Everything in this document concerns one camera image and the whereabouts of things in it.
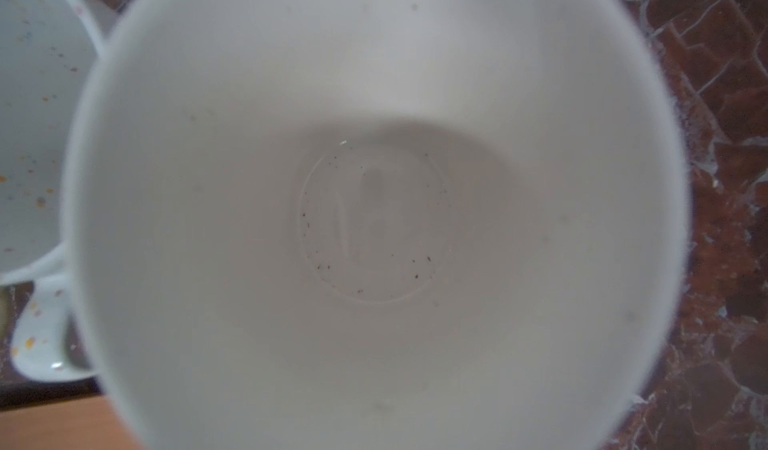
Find white lilac-handled mug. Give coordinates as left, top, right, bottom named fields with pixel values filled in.
left=61, top=0, right=690, bottom=449

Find brown rectangular tray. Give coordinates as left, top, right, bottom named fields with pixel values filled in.
left=1, top=397, right=143, bottom=450

